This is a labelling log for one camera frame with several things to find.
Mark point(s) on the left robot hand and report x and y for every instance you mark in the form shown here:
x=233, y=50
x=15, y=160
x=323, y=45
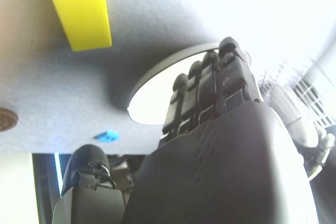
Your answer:
x=210, y=169

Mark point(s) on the white round plate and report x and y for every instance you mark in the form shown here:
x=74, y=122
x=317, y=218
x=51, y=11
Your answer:
x=149, y=98

